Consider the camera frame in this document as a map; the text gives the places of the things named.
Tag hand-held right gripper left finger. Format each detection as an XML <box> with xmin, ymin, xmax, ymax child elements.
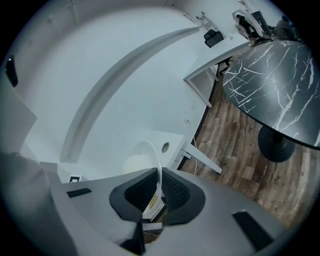
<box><xmin>49</xmin><ymin>167</ymin><xmax>160</xmax><ymax>256</ymax></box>

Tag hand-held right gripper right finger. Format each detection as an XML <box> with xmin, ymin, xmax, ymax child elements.
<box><xmin>146</xmin><ymin>167</ymin><xmax>290</xmax><ymax>256</ymax></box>

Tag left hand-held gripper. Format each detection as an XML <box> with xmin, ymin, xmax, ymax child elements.
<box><xmin>57</xmin><ymin>162</ymin><xmax>84</xmax><ymax>185</ymax></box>

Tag white round plate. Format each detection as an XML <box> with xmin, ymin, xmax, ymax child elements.
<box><xmin>130</xmin><ymin>140</ymin><xmax>166</xmax><ymax>222</ymax></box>

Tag round black marble table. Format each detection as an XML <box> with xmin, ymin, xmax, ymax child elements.
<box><xmin>221</xmin><ymin>39</ymin><xmax>320</xmax><ymax>164</ymax></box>

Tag white desk with grommet hole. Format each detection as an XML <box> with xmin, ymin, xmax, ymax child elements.
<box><xmin>139</xmin><ymin>128</ymin><xmax>223</xmax><ymax>176</ymax></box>

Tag long white desk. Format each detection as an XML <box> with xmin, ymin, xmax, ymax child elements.
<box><xmin>183</xmin><ymin>37</ymin><xmax>252</xmax><ymax>109</ymax></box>

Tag black office chair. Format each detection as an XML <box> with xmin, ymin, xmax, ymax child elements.
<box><xmin>203</xmin><ymin>28</ymin><xmax>235</xmax><ymax>76</ymax></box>

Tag metal ladder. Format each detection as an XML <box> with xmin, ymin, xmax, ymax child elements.
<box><xmin>196</xmin><ymin>11</ymin><xmax>216</xmax><ymax>31</ymax></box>

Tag white draped chair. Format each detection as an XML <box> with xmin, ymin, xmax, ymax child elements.
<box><xmin>231</xmin><ymin>8</ymin><xmax>266</xmax><ymax>44</ymax></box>

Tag black wall box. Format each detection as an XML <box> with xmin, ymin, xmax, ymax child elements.
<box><xmin>4</xmin><ymin>57</ymin><xmax>19</xmax><ymax>88</ymax></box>

